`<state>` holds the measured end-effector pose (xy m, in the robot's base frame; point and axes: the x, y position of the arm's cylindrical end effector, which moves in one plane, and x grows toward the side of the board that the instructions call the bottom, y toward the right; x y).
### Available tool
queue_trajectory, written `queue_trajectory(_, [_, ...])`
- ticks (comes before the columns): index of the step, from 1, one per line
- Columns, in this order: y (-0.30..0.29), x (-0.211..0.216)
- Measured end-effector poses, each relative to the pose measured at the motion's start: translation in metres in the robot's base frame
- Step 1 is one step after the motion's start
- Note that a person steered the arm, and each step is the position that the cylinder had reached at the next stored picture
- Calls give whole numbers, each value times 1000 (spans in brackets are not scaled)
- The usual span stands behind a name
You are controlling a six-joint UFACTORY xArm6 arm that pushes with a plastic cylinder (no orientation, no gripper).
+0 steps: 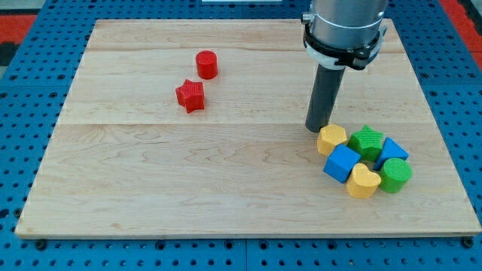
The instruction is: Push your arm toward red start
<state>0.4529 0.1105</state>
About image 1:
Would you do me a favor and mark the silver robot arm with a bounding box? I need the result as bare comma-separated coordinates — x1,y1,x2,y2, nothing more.
310,0,387,49

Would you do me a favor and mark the red star block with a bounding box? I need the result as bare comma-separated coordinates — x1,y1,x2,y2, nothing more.
175,79,205,114

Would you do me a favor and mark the light wooden board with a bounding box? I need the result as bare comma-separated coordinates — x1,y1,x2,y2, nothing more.
15,20,481,239

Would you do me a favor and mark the red cylinder block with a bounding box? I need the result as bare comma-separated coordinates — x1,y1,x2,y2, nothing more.
195,50,218,80

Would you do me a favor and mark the yellow hexagon block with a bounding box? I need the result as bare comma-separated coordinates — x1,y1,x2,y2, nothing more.
317,123,348,157

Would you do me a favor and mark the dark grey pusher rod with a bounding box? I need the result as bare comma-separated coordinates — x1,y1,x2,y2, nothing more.
305,65,345,132

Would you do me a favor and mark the blue cube block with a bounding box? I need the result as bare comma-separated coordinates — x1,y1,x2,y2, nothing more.
323,145,362,184

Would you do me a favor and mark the green star block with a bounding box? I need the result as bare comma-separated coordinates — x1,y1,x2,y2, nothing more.
347,125,384,162

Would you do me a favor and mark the yellow heart block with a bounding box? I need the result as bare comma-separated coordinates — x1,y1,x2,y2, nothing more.
346,163,381,199

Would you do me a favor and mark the blue triangle block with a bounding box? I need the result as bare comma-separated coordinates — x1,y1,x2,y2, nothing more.
374,137,409,171

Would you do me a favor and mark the green cylinder block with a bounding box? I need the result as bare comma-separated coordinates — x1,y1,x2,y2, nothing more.
379,158,412,193

